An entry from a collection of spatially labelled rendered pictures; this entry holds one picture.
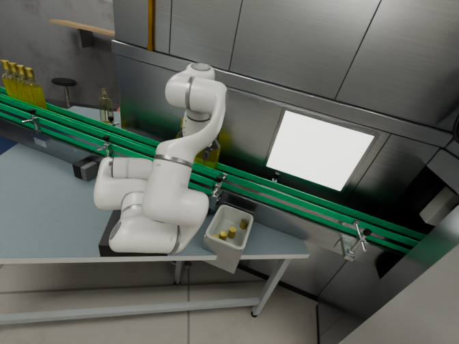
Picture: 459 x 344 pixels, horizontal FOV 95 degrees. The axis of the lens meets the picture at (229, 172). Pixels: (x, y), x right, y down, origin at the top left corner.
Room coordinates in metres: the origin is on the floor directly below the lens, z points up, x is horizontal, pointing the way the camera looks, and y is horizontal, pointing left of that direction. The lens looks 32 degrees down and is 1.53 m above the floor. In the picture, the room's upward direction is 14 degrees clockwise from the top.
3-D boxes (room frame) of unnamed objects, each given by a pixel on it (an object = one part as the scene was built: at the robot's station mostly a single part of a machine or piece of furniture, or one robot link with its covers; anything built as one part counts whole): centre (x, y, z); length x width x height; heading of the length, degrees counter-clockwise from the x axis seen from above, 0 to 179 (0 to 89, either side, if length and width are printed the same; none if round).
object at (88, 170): (0.86, 0.74, 0.79); 0.08 x 0.08 x 0.08; 80
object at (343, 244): (0.69, -0.60, 0.90); 0.17 x 0.05 x 0.23; 170
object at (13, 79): (1.16, 1.33, 1.02); 0.06 x 0.06 x 0.28; 80
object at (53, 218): (1.21, 0.50, 0.73); 1.58 x 1.52 x 0.04; 107
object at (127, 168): (0.58, 0.32, 1.05); 0.13 x 0.10 x 0.16; 116
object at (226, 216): (0.68, -0.07, 0.80); 0.22 x 0.17 x 0.09; 170
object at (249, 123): (1.03, -0.15, 1.15); 0.90 x 0.03 x 0.34; 80
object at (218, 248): (0.71, -0.07, 0.79); 0.27 x 0.17 x 0.08; 170
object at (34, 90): (1.14, 1.22, 1.02); 0.06 x 0.06 x 0.28; 80
